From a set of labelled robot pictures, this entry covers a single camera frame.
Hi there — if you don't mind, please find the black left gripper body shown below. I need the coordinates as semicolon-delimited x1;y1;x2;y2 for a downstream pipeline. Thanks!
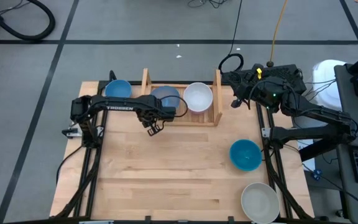
140;106;177;126

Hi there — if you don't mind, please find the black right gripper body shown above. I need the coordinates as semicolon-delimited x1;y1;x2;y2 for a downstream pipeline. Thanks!
232;66;262;101

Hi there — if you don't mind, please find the translucent blue bowl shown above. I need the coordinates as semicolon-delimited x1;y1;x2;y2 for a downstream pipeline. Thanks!
150;85;181;109

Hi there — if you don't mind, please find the white bowl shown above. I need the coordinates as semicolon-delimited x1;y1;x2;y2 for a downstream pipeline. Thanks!
183;82;214;113

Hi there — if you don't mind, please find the wooden slatted shelf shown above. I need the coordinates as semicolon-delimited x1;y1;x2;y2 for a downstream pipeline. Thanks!
140;67;224;128

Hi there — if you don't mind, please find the opaque blue bowl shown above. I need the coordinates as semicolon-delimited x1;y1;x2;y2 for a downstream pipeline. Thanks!
104;79;133;99

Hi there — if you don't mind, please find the teal bowl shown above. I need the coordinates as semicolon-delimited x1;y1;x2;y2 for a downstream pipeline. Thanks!
229;139;263;172

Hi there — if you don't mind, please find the white plastic bin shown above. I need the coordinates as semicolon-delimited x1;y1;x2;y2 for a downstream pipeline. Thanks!
311;58;347;113

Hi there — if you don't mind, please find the white paper sheet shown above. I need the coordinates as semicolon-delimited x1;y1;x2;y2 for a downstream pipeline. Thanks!
296;143;317;172

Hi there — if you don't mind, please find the grey-beige bowl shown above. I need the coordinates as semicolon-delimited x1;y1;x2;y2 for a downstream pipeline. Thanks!
241;182;281;224

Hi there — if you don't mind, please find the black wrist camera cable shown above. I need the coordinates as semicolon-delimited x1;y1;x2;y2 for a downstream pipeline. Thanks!
159;94;190;119

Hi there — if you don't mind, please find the black floor cable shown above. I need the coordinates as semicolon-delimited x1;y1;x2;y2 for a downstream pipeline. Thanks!
218;0;245;72

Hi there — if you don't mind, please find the black aluminium frame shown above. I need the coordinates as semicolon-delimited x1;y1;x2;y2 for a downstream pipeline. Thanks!
50;70;316;224

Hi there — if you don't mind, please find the yellow cable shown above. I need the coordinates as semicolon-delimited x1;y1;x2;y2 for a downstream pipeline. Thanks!
267;0;289;68

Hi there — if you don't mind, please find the black cable tangle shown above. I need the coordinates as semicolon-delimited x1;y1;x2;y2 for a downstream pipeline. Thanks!
186;0;230;9

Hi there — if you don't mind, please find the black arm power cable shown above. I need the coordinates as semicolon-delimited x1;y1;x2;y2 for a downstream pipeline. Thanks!
55;143;86;186

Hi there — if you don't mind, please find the black vacuum hose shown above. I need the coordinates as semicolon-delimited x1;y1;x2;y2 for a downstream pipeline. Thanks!
0;0;57;43

